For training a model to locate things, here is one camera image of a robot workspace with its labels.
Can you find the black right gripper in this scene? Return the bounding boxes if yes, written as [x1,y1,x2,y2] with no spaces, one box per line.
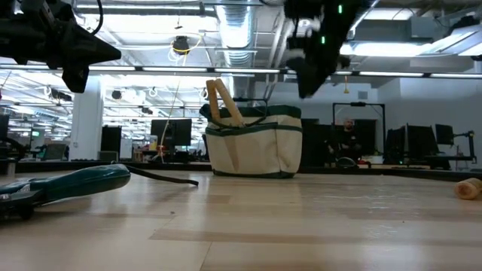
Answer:
[285,17,357,99]

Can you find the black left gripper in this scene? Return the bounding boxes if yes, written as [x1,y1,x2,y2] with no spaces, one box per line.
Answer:
[0,17,122,94]

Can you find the beige green-trimmed gardening bag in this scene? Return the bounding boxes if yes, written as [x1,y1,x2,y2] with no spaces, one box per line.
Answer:
[199,97,304,179]

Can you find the teal-handled pruning shears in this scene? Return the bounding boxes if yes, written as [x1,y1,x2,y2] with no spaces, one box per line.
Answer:
[0,163,132,221]

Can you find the black shears wrist strap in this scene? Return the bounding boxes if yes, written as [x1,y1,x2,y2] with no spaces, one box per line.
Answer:
[126,164,200,187]

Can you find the white building pillar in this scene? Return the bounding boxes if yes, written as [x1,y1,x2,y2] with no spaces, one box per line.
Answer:
[69,75,105,162]

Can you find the black partition panel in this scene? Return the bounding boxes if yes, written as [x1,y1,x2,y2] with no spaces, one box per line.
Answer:
[300,118,334,167]

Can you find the person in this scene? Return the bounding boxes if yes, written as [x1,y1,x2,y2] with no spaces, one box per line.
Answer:
[327,118,362,166]

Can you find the black cabinet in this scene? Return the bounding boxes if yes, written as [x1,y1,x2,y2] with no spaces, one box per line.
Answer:
[100,125,123,162]

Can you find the grey rounded object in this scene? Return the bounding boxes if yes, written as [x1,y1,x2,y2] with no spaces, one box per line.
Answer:
[335,156,358,169]

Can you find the grey office chair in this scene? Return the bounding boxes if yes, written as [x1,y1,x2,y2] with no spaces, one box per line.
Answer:
[40,142,69,162]

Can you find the long LED light bar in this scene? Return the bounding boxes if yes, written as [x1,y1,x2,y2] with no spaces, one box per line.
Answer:
[0,64,482,79]

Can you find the white box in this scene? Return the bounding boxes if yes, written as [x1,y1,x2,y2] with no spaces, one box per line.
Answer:
[363,154,385,166]

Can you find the large black monitor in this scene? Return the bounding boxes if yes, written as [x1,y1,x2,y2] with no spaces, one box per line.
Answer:
[406,124,440,163]

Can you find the small black monitor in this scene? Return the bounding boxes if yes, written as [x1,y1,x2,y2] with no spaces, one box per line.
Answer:
[435,123,456,146]

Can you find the black rig frame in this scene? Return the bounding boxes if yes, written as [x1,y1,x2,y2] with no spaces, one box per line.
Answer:
[332,101,386,166]

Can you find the silver ventilation duct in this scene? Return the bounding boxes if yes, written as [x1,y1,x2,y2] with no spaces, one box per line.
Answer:
[214,0,258,69]

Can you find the black cord reel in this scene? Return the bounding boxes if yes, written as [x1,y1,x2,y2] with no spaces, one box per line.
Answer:
[172,35,191,56]

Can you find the black table edge rail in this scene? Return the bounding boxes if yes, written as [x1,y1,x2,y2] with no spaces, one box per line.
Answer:
[0,160,482,182]

